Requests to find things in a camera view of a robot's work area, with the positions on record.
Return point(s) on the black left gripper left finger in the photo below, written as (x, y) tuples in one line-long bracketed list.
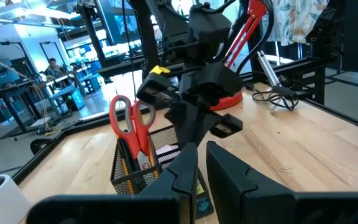
[(185, 174)]

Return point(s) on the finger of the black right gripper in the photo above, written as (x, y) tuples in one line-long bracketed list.
[(186, 124), (207, 124)]

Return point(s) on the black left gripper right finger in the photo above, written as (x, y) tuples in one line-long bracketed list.
[(235, 193)]

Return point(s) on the pink sticky notes pad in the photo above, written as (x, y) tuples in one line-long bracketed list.
[(166, 149)]

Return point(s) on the orange pencil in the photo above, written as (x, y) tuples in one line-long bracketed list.
[(124, 169), (152, 160)]

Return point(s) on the black mesh desk organizer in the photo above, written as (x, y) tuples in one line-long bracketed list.
[(129, 183)]

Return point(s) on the black marker pen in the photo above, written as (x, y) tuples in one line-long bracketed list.
[(126, 157)]

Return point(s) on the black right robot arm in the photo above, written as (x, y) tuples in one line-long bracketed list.
[(172, 25)]

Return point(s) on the small yellow-green item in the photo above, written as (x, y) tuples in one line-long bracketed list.
[(201, 188)]

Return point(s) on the red desk lamp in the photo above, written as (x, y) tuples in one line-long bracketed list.
[(228, 101)]

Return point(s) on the yellow tag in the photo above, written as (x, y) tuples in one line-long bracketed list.
[(158, 70)]

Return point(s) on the silver metal clamp bar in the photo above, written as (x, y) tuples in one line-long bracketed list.
[(267, 68)]

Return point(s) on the large dark display screen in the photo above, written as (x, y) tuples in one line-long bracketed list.
[(120, 18)]

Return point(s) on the computer tower with green light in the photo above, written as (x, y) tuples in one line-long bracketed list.
[(77, 99)]

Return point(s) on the person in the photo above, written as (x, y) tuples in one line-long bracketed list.
[(53, 67)]

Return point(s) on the black standing desk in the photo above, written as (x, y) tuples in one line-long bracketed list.
[(14, 93)]

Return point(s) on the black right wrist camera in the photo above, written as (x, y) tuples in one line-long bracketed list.
[(208, 28)]

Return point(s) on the grey patterned wall hanging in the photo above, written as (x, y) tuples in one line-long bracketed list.
[(294, 18)]

